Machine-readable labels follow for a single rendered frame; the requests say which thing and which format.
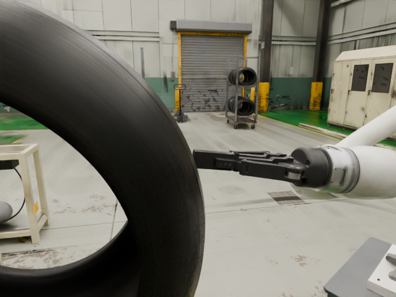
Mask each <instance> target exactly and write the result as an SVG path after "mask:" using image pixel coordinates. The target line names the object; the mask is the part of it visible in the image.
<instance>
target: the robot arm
mask: <svg viewBox="0 0 396 297"><path fill-rule="evenodd" d="M394 133H396V105H395V106H394V107H392V108H390V109H389V110H388V111H386V112H384V113H383V114H381V115H380V116H378V117H377V118H375V119H373V120H372V121H370V122H369V123H367V124H366V125H364V126H362V127H361V128H359V129H358V130H357V131H355V132H353V133H352V134H350V135H349V136H348V137H346V138H344V139H343V140H342V141H340V142H339V143H337V144H336V145H331V144H326V145H323V146H322V145H319V146H316V147H314V148H308V147H298V148H296V149H294V151H293V152H292V153H291V155H290V156H288V157H287V154H285V153H276V154H273V153H270V151H268V150H265V151H241V150H239V151H238V150H230V152H224V151H211V150H198V149H194V150H193V158H194V161H195V163H196V166H197V169H209V170H226V171H232V170H233V171H234V172H237V171H238V172H239V174H240V175H242V176H251V177H260V178H264V179H272V180H280V181H285V182H289V183H290V185H291V186H292V188H293V189H294V190H295V191H296V192H297V193H298V194H300V195H301V196H304V197H307V198H311V199H321V200H328V199H337V198H350V199H360V200H374V199H392V198H395V197H396V151H394V150H390V149H387V148H382V147H374V146H373V145H374V144H377V143H378V142H380V141H382V140H383V139H385V138H387V137H389V136H391V135H393V134H394ZM386 260H387V261H389V262H390V263H392V264H393V265H395V266H396V255H394V254H392V253H387V256H386Z"/></svg>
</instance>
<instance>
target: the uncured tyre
mask: <svg viewBox="0 0 396 297"><path fill-rule="evenodd" d="M0 103H3V104H5V105H7V106H10V107H12V108H14V109H16V110H18V111H20V112H21V113H23V114H25V115H27V116H28V117H31V118H32V119H34V120H36V121H37V122H39V123H41V124H42V125H43V126H46V127H47V128H48V129H50V130H51V131H53V132H54V133H55V134H57V135H58V136H60V137H61V138H62V139H63V140H65V141H66V142H67V143H68V144H70V145H71V146H72V147H73V148H75V149H76V150H77V151H78V152H79V153H80V154H81V155H82V156H83V157H84V158H85V159H86V160H87V161H88V162H89V163H90V164H91V165H92V166H93V167H94V168H95V169H96V170H97V171H98V173H99V174H100V175H101V177H102V178H103V179H104V180H105V182H106V183H107V184H108V186H109V187H110V189H111V190H112V191H113V193H114V194H115V196H116V198H117V200H118V201H119V203H120V205H121V207H122V208H123V210H124V213H125V214H126V217H127V221H126V223H125V224H124V226H123V227H122V228H121V230H120V231H119V232H118V233H117V234H116V235H115V236H114V237H113V238H112V239H111V240H110V241H109V242H108V243H107V244H106V245H104V246H103V247H102V248H101V249H99V250H97V251H96V252H94V253H93V254H91V255H89V256H87V257H85V258H83V259H80V260H78V261H76V262H73V263H69V264H66V265H62V266H57V267H53V268H45V269H20V268H11V267H7V266H2V265H0V297H194V294H195V292H196V289H197V286H198V283H199V278H200V273H201V270H202V263H203V255H204V241H205V231H206V215H205V206H204V197H203V190H202V184H201V181H200V176H199V172H198V170H197V166H196V163H195V161H194V158H193V155H192V153H191V150H190V148H189V145H188V143H187V141H186V139H185V137H184V135H183V133H182V131H181V129H180V127H179V126H178V124H177V123H176V121H175V119H174V117H173V116H172V114H171V113H170V111H169V110H168V108H167V107H166V106H165V104H164V103H163V102H162V100H161V99H160V97H159V96H158V95H157V94H156V93H155V91H154V90H153V89H152V88H151V87H150V86H149V85H148V83H147V82H146V81H145V80H144V79H143V78H142V77H141V76H140V75H139V74H138V72H136V71H135V70H134V69H133V68H132V67H131V66H130V65H129V64H128V63H127V62H125V61H124V60H123V59H122V58H121V57H120V56H119V55H118V54H116V53H115V52H114V51H113V50H111V49H110V48H109V47H108V46H106V45H105V44H103V43H102V42H101V41H99V40H98V39H97V38H95V37H94V36H92V35H91V34H89V33H88V32H86V31H85V30H83V29H81V28H80V27H78V26H76V25H75V24H73V23H72V22H70V21H68V20H66V19H64V18H63V17H61V16H59V15H57V14H55V13H53V12H51V11H49V10H47V9H45V8H43V7H41V6H38V5H36V4H33V3H32V2H29V1H26V0H0Z"/></svg>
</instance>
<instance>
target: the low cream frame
mask: <svg viewBox="0 0 396 297"><path fill-rule="evenodd" d="M22 150H23V151H22ZM0 151H22V152H10V153H0V170H11V169H14V170H15V171H16V172H17V173H18V171H17V169H16V166H18V165H19V166H20V171H21V175H20V174H19V173H18V175H19V177H20V179H21V181H22V184H23V189H24V202H23V204H22V206H21V208H20V210H19V211H18V212H17V213H16V214H15V215H12V214H13V209H12V206H11V205H10V204H8V203H6V202H2V201H0V239H4V238H10V237H22V236H31V239H32V244H34V243H39V241H40V238H39V231H40V230H41V228H42V226H43V225H44V226H49V225H50V217H49V212H48V204H47V196H46V191H45V183H44V175H43V171H42V163H41V155H40V150H39V144H20V145H5V146H0ZM31 154H33V158H34V166H35V173H36V178H37V185H38V193H39V200H40V205H41V213H37V212H38V211H39V207H38V201H36V202H35V204H34V197H33V192H32V185H31V178H30V173H29V166H28V159H27V157H28V156H30V155H31ZM25 202H26V207H27V214H18V213H19V212H20V211H21V210H22V208H23V206H24V203H25Z"/></svg>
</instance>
